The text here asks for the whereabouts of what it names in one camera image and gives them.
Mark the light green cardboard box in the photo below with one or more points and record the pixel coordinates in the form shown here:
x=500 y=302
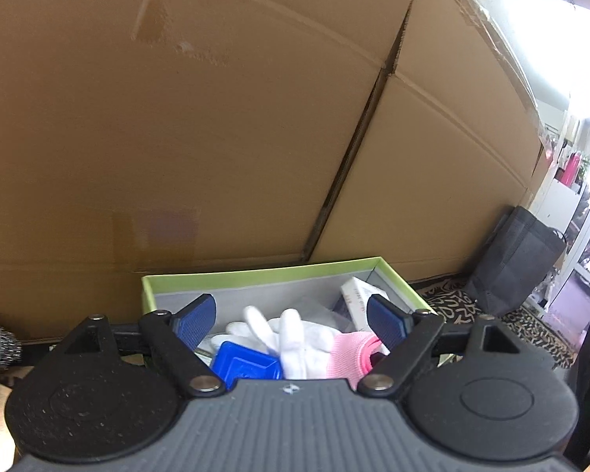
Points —
x=255 y=278

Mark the pale box with red print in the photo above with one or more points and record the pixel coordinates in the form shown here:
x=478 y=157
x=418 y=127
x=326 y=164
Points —
x=356 y=300

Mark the blue square container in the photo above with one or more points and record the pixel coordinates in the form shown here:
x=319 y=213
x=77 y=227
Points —
x=241 y=364

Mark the large cardboard box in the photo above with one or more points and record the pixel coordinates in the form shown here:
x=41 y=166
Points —
x=177 y=132

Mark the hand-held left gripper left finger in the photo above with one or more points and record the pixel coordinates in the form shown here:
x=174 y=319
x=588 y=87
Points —
x=199 y=319

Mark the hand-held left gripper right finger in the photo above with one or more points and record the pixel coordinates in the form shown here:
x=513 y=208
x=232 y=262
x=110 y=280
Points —
x=386 y=319

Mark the steel wool scourer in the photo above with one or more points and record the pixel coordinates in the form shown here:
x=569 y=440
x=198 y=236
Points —
x=10 y=346

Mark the white glove with pink cuff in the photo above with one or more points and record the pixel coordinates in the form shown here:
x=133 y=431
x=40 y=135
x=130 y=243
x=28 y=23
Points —
x=295 y=349

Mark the black fabric bag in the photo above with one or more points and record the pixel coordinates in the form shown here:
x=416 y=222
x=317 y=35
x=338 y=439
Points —
x=511 y=260

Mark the pink bottle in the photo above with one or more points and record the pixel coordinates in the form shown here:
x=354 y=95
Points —
x=569 y=169

